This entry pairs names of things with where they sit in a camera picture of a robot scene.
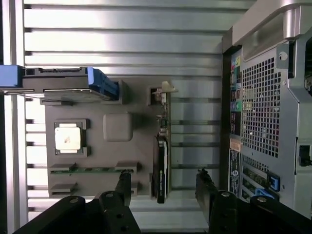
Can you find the blue slot retainer clip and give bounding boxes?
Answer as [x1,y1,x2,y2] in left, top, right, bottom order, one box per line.
[252,188,278,202]
[266,175,280,193]

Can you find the grey plastic parts rack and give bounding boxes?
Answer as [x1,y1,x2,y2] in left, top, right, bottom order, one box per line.
[40,79,180,199]

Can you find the green RAM stick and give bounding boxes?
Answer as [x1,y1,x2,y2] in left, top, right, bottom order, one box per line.
[51,167,136,174]

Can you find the hard disk with blue caddy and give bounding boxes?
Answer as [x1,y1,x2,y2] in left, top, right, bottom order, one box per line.
[0,64,120,102]

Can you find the grey open PC case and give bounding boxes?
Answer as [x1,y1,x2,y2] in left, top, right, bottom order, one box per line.
[220,0,312,215]

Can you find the silver CPU chip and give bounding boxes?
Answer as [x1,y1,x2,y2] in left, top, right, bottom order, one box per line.
[55,123,82,154]

